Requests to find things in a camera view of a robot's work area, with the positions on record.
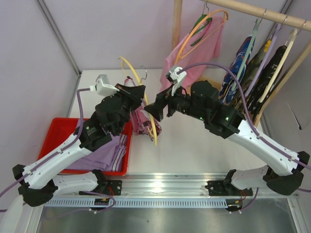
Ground yellow hanger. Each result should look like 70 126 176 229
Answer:
118 56 161 146

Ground pink camouflage trousers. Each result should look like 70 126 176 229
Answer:
124 77 163 141

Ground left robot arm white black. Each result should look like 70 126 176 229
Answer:
12 84 146 207

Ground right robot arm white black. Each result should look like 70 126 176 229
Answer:
144 81 310 196

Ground blue patterned trousers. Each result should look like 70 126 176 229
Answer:
219 35 252 104

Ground black patterned trousers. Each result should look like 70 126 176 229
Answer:
247 45 287 122

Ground olive camouflage trousers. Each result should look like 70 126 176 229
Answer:
241 39 270 103

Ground cream hanger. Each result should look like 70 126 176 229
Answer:
259 29 298 103

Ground orange hanger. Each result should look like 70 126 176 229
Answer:
175 9 229 62

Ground mint green hanger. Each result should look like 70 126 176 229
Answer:
237 18 261 82

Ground purple hanger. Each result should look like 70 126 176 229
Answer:
244 23 282 97

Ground purple folded garment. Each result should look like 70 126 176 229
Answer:
67 134 128 172

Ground red plastic bin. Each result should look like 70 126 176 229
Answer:
37 118 133 176

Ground plain pink garment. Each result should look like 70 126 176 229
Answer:
160 16 224 91

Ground wooden clothes rack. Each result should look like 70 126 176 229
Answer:
173 0 311 126

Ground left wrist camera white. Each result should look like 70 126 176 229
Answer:
90 74 119 97

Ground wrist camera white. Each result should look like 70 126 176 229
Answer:
166 65 187 96
90 74 119 97

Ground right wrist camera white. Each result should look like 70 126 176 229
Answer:
166 65 187 96

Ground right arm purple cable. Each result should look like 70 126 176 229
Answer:
177 63 311 170

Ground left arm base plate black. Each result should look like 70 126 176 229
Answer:
91 180 122 196

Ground aluminium mounting rail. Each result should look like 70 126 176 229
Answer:
34 172 300 199

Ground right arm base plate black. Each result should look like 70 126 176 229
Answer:
205 180 253 197

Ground white slotted cable duct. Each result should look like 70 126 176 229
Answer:
44 198 228 208

